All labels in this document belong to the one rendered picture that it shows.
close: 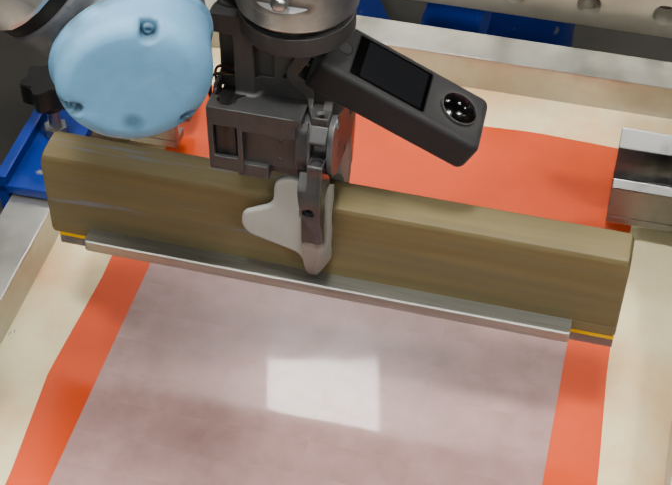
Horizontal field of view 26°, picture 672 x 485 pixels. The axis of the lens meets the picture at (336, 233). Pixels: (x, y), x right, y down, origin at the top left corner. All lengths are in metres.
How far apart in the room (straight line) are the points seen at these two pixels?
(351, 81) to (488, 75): 0.46
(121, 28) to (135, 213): 0.39
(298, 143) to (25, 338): 0.34
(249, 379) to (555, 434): 0.23
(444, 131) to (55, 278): 0.42
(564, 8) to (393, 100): 0.50
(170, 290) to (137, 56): 0.53
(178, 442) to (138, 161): 0.21
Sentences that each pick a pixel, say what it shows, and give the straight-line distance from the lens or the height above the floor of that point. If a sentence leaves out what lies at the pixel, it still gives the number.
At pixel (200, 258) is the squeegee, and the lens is 1.03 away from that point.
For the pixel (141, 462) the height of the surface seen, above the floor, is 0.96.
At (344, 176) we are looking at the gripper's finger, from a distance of 0.99.
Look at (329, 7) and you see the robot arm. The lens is 0.85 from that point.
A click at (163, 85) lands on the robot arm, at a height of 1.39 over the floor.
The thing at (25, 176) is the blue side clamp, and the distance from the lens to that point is 1.22.
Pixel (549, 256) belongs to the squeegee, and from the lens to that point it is 0.96.
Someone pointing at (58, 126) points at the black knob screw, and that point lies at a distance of 1.24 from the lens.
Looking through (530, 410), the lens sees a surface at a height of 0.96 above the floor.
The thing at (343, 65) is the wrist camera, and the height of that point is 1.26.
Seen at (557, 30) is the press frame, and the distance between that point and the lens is 2.10.
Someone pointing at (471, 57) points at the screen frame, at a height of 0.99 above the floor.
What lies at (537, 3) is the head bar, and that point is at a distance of 1.37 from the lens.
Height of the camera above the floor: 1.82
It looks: 46 degrees down
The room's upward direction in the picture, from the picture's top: straight up
